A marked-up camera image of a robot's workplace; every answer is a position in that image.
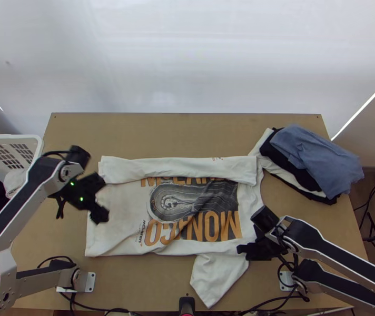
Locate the pile of folded clothes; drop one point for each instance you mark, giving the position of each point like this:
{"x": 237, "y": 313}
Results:
{"x": 316, "y": 158}

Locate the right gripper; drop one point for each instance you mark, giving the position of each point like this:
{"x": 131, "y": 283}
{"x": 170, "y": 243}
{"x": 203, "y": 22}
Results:
{"x": 250, "y": 251}

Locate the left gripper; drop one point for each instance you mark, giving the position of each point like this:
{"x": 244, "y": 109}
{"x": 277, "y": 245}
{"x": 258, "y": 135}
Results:
{"x": 99, "y": 213}

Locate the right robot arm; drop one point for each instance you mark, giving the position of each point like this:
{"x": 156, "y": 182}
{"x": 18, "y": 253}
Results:
{"x": 322, "y": 237}

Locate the white printed t-shirt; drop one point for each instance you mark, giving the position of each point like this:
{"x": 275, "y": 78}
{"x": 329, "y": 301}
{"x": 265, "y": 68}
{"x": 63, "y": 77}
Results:
{"x": 118, "y": 223}

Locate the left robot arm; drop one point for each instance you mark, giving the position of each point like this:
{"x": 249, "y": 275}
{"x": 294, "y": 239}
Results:
{"x": 16, "y": 204}

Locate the white laundry basket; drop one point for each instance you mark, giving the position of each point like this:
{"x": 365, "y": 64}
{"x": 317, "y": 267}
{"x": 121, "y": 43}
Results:
{"x": 6, "y": 144}

